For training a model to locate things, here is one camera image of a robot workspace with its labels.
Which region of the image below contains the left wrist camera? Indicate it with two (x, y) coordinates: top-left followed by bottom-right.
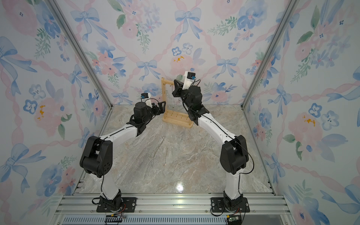
(141, 92), (152, 107)

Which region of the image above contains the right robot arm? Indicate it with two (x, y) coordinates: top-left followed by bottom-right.
(172, 80), (252, 213)

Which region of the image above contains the silver chain necklace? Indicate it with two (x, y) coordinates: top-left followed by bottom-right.
(148, 136), (166, 165)

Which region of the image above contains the aluminium corner post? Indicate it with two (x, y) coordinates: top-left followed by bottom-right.
(45, 0), (113, 109)
(241, 0), (298, 110)

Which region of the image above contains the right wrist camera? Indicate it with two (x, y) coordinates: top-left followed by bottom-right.
(182, 71), (196, 90)

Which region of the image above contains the right aluminium corner post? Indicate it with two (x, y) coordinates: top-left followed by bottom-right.
(241, 0), (298, 110)

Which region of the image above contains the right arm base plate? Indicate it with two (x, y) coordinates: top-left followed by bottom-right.
(211, 196), (250, 213)

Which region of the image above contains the left aluminium corner post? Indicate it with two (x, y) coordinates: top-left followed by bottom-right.
(45, 0), (113, 109)

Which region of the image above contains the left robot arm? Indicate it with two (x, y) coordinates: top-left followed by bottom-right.
(80, 99), (166, 212)

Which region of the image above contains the wooden jewelry display stand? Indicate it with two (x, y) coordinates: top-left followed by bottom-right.
(161, 78), (194, 128)

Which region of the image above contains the aluminium mounting rail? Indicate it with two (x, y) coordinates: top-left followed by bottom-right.
(51, 193), (295, 225)

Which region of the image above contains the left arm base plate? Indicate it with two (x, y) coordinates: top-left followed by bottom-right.
(92, 196), (137, 213)

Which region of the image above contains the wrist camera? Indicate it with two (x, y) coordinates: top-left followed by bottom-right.
(182, 71), (196, 90)
(141, 92), (152, 107)

